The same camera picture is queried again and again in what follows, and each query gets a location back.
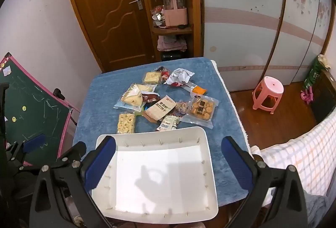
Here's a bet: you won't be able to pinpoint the small white snack packet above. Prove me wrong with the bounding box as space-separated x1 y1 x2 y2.
157 115 181 132

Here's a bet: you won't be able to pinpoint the pink basket bag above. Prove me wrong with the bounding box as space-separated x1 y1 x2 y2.
161 0 188 27

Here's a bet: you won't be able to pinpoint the small mixed nut packet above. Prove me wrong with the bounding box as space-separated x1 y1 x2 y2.
172 101 192 116

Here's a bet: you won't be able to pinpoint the white orange tube packet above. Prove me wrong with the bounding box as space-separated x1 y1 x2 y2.
184 81 207 94

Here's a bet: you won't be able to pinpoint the shiny foil wrappers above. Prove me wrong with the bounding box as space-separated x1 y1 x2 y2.
151 6 165 28

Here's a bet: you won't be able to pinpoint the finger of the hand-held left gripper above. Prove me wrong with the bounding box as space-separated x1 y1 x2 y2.
6 134 47 164
56 141 87 164

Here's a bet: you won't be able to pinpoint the beige biscuit packet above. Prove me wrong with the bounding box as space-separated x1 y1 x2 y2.
144 95 177 122

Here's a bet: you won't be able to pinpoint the white plastic tray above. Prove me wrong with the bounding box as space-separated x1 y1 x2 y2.
91 126 219 224

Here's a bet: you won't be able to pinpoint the black box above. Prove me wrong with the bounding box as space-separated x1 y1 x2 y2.
161 52 181 61

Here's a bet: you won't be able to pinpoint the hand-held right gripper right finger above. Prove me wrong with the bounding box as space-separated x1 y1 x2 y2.
221 136 308 228

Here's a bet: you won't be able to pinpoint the clear round pastry packet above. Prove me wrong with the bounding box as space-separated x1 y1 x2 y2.
180 95 219 129

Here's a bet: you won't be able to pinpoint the pink framed chalkboard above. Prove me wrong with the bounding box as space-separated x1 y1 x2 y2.
0 53 80 165

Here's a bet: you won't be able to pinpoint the wooden corner shelf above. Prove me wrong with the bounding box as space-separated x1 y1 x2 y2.
135 0 202 62

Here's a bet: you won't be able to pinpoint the triangular bread packet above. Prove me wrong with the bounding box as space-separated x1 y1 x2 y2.
114 83 155 112

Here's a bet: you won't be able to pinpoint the pink plastic stool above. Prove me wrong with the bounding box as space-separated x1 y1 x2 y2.
252 76 284 114

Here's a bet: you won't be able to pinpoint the folded pink clothes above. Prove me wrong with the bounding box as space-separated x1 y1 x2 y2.
157 35 187 52

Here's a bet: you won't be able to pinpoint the pale floral wardrobe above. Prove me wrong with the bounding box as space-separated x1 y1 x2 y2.
198 0 334 92

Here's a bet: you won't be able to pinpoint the dark wooden cabinet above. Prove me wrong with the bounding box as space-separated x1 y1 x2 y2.
310 71 336 123

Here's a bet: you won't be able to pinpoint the pink toy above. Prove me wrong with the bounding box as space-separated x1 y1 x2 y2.
301 88 314 105

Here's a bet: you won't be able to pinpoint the grey blue cloth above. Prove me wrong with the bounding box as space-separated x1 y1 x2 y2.
262 191 331 228

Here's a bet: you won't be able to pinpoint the puffed rice bar packet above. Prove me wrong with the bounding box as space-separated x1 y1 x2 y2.
116 112 136 134

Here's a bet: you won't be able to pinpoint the green bag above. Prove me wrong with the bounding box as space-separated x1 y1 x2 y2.
303 56 325 90

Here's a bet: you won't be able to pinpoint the yellow cracker packet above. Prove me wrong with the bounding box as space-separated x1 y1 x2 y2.
142 71 162 85

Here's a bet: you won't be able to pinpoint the checked blanket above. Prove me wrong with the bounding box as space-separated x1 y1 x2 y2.
251 113 336 228

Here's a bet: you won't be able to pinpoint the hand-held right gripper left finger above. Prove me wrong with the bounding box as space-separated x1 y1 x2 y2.
29 136 116 228

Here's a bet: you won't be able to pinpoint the blue towel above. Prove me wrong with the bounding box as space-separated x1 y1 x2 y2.
72 57 252 207

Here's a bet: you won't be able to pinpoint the white silver snack bag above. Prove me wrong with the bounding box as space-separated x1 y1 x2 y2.
167 68 195 87

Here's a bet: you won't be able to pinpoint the dark red snack packet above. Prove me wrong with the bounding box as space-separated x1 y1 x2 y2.
142 92 160 106

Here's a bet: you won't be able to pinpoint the small red snack packet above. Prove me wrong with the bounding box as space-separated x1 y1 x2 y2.
154 67 171 84

